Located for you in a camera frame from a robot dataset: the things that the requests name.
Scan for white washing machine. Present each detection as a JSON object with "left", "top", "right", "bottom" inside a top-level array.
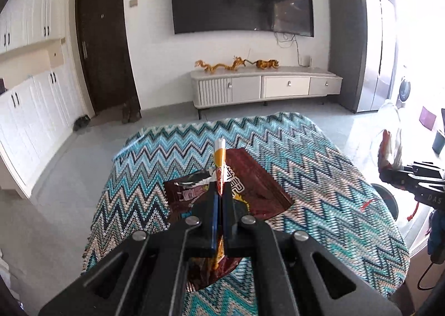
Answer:
[{"left": 396, "top": 66, "right": 413, "bottom": 108}]

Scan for brown boots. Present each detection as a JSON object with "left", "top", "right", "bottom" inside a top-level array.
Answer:
[{"left": 122, "top": 99, "right": 141, "bottom": 125}]

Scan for grey refrigerator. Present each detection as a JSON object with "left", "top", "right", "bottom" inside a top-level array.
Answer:
[{"left": 328, "top": 0, "right": 399, "bottom": 114}]

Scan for golden dragon figurine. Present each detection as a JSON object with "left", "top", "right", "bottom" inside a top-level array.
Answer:
[{"left": 195, "top": 56, "right": 248, "bottom": 75}]

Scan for white high wall cabinets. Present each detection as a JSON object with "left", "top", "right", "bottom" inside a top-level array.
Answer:
[{"left": 0, "top": 0, "right": 65, "bottom": 55}]

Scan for orange white stick wrapper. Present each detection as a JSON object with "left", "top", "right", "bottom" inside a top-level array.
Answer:
[{"left": 213, "top": 139, "right": 229, "bottom": 196}]

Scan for dark brown door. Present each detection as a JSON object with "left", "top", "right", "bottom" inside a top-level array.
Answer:
[{"left": 75, "top": 0, "right": 140, "bottom": 116}]

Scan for person's right hand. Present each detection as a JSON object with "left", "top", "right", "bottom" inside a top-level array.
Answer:
[{"left": 428, "top": 212, "right": 445, "bottom": 265}]

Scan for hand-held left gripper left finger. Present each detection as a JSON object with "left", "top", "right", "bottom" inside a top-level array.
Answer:
[{"left": 38, "top": 182, "right": 223, "bottom": 316}]

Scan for brown foil snack bag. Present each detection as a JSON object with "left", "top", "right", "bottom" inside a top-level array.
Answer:
[{"left": 163, "top": 148, "right": 295, "bottom": 292}]

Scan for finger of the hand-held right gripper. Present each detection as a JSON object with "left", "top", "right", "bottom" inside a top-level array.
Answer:
[{"left": 379, "top": 162, "right": 419, "bottom": 193}]

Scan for black cable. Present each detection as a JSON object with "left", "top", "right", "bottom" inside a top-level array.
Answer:
[{"left": 417, "top": 257, "right": 443, "bottom": 291}]

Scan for purple box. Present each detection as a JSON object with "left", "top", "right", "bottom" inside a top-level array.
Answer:
[{"left": 419, "top": 106, "right": 437, "bottom": 129}]

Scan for clear plastic wrapper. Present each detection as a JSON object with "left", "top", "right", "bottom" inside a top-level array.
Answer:
[{"left": 370, "top": 101, "right": 406, "bottom": 171}]

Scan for zigzag patterned tablecloth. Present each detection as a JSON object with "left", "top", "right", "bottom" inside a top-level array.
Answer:
[{"left": 81, "top": 112, "right": 411, "bottom": 316}]

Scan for television cable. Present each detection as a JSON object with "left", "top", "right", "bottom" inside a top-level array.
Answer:
[{"left": 275, "top": 33, "right": 303, "bottom": 66}]

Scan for dark green bin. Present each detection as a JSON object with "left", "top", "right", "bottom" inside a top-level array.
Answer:
[{"left": 432, "top": 129, "right": 445, "bottom": 154}]

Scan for white television cabinet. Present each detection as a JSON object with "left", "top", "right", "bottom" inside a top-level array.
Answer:
[{"left": 189, "top": 66, "right": 344, "bottom": 119}]

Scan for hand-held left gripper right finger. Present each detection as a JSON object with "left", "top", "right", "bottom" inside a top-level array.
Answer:
[{"left": 221, "top": 182, "right": 404, "bottom": 316}]

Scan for black shoes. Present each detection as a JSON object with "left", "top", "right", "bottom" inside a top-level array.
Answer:
[{"left": 73, "top": 115, "right": 90, "bottom": 132}]

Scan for white low wall cabinets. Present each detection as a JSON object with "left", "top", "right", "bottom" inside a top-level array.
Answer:
[{"left": 0, "top": 62, "right": 85, "bottom": 199}]

